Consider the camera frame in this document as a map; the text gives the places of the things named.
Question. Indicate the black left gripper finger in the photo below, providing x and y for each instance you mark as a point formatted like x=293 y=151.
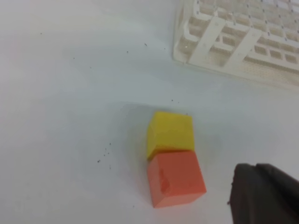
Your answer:
x=263 y=194

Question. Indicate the white plastic test tube rack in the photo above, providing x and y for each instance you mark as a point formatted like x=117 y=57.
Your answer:
x=253 y=39

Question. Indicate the orange foam cube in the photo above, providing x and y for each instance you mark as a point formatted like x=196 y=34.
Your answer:
x=175 y=178

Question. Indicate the yellow foam cube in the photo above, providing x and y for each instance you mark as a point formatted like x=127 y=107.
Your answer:
x=168 y=132

